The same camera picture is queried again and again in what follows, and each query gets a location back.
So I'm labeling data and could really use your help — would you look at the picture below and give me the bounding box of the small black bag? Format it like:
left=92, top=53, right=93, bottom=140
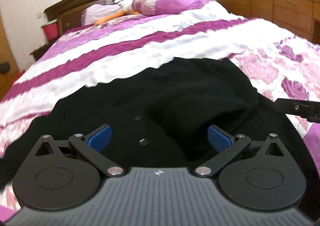
left=0, top=62, right=11, bottom=75

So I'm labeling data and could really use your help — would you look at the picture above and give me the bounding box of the red plastic bucket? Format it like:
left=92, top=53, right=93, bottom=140
left=41, top=19, right=59, bottom=41

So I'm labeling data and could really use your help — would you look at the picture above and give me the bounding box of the white orange plush toy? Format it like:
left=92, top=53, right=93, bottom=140
left=94, top=0, right=163, bottom=26

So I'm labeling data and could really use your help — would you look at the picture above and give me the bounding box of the dark wooden nightstand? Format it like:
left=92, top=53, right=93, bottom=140
left=29, top=39, right=57, bottom=62

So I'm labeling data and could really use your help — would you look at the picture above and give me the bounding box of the brown wooden wardrobe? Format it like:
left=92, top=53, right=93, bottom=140
left=0, top=20, right=19, bottom=100

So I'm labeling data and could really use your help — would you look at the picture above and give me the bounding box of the purple floral bed quilt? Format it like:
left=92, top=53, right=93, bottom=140
left=0, top=0, right=320, bottom=216

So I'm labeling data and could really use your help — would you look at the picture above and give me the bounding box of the brown wooden cabinet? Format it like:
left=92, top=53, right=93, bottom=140
left=217, top=0, right=319, bottom=44

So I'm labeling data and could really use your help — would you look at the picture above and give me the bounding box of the lilac pillow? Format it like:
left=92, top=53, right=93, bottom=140
left=81, top=4, right=121, bottom=26

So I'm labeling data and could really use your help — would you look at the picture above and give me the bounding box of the black knit cardigan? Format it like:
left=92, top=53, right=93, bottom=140
left=0, top=57, right=320, bottom=221

